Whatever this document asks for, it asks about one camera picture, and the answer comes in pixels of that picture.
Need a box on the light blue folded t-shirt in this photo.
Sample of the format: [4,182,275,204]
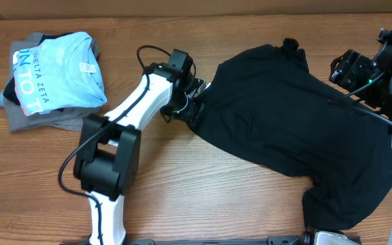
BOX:
[12,32,108,116]

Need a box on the black t-shirt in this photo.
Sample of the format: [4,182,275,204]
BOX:
[192,38,392,230]

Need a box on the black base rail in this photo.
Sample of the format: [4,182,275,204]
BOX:
[59,235,362,245]

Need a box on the grey folded t-shirt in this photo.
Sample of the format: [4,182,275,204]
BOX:
[0,32,100,131]

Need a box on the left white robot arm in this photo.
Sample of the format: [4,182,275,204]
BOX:
[70,60,205,244]

